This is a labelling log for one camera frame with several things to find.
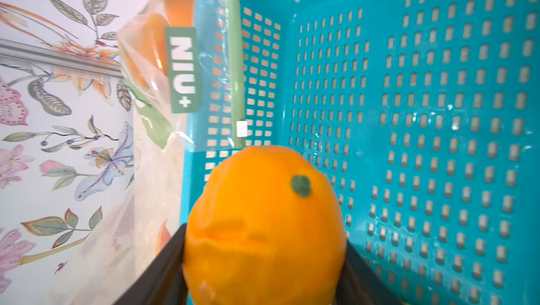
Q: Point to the clear zip-top bag blue zipper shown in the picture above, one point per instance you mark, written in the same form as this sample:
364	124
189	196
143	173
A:
129	238

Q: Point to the teal plastic basket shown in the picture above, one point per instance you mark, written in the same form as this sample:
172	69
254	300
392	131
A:
424	116

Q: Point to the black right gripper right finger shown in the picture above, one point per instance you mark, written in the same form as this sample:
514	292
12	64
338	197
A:
359	285

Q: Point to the aluminium corner post left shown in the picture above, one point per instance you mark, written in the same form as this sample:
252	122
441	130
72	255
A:
28	53

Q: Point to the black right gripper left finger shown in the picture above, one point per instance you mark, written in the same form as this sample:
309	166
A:
163	281

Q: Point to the clear zip-top bag green print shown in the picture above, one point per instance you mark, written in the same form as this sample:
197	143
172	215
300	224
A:
202	104

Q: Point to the orange mango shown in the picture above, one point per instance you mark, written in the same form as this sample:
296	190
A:
143	51
180	13
267	229

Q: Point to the orange mango front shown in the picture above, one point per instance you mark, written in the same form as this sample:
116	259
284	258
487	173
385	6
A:
267	229

